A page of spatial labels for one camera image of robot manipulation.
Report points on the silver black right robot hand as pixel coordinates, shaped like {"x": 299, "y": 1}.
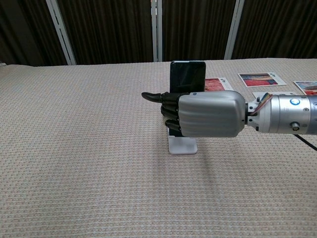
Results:
{"x": 210, "y": 114}

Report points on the black smartphone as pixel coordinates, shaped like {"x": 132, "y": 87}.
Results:
{"x": 187, "y": 77}

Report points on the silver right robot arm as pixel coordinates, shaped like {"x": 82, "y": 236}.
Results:
{"x": 287, "y": 114}

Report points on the white phone stand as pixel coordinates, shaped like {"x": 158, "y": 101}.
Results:
{"x": 182, "y": 146}

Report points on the red gate postcard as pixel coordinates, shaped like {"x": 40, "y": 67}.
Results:
{"x": 260, "y": 79}

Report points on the red palace sky postcard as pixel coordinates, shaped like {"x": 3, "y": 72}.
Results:
{"x": 308, "y": 88}

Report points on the beige woven tablecloth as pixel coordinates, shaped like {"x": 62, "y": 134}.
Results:
{"x": 86, "y": 161}

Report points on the red wall postcard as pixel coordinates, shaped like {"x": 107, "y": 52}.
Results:
{"x": 216, "y": 84}

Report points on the snowy palace wall postcard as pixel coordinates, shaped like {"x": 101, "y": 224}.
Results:
{"x": 260, "y": 94}

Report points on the white screen frame post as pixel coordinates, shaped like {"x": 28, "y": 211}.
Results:
{"x": 156, "y": 29}
{"x": 62, "y": 32}
{"x": 234, "y": 29}

